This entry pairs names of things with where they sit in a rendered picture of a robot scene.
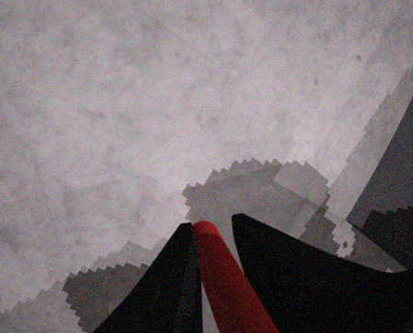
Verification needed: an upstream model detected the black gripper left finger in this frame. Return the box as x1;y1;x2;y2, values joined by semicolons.
92;222;202;333

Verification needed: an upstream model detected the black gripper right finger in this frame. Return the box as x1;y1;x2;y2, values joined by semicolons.
232;214;413;333

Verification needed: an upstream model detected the red peg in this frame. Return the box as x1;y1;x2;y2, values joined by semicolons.
192;222;280;333

